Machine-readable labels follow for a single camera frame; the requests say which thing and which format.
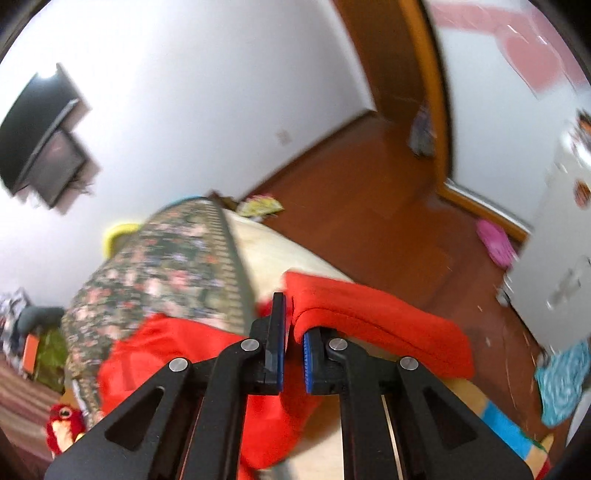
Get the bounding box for striped rug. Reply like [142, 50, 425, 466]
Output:
[0, 355, 63, 462]

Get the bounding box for orange box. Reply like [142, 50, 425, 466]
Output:
[23, 333, 40, 374]

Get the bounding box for white drawer cabinet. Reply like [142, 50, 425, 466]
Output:
[496, 108, 591, 356]

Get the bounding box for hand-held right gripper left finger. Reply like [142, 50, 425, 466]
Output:
[44, 292, 288, 480]

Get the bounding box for red garment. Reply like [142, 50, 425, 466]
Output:
[97, 271, 476, 480]

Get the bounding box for cream printed bed sheet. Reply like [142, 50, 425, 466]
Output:
[226, 212, 555, 480]

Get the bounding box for red plush toy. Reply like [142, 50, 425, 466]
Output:
[45, 403, 88, 457]

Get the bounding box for grey cloth bundle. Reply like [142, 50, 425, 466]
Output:
[409, 104, 437, 158]

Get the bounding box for colourful packet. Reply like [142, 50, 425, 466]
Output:
[238, 194, 284, 217]

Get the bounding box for black wall television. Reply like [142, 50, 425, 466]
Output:
[0, 62, 100, 210]

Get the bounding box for pink slipper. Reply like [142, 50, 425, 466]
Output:
[475, 218, 518, 268]

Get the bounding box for wooden door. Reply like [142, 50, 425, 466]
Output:
[332, 0, 453, 178]

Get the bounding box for teal patterned cloth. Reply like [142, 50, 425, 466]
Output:
[534, 340, 591, 428]

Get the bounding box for floral blanket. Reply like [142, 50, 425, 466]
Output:
[60, 196, 257, 430]

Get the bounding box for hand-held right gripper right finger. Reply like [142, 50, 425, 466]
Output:
[302, 325, 534, 480]

